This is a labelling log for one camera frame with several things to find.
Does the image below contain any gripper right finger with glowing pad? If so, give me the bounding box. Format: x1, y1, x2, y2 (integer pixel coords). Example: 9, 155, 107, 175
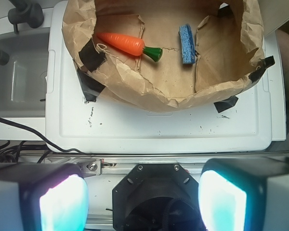
198, 157, 289, 231

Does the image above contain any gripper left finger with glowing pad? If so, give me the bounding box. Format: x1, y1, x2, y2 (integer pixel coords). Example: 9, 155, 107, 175
0, 163, 89, 231

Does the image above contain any blue sponge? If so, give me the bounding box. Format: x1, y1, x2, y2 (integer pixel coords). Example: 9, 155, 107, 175
179, 24, 196, 64

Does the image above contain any black tape lower right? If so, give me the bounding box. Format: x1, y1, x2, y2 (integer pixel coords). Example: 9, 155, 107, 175
214, 96, 238, 113

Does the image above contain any grey toy sink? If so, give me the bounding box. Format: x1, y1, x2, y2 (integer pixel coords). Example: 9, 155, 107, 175
0, 27, 50, 117

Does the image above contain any white plastic bin lid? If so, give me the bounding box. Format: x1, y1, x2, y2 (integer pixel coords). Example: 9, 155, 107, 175
46, 1, 286, 154

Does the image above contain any black tape piece left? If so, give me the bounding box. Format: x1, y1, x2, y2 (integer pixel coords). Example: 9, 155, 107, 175
77, 39, 106, 102

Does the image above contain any black tape piece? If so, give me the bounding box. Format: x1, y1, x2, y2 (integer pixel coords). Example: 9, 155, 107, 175
77, 39, 106, 102
249, 56, 275, 84

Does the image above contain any black tape piece right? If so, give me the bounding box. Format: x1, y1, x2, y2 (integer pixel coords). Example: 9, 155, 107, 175
249, 56, 275, 84

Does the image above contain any brown paper bag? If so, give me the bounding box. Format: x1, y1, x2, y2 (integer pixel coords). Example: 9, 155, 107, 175
62, 0, 264, 112

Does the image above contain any orange toy carrot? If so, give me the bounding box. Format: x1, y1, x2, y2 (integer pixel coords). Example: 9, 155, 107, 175
96, 32, 163, 62

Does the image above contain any dark grey faucet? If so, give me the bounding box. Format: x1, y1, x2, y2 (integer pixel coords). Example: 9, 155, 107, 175
8, 0, 44, 34

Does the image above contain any aluminium rail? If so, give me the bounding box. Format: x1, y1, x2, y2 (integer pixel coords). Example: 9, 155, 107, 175
19, 151, 289, 177

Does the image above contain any black cable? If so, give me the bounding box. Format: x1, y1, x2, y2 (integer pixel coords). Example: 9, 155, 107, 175
0, 114, 92, 156

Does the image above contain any black octagonal mount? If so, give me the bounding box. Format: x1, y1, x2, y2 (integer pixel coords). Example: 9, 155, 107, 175
112, 164, 206, 231

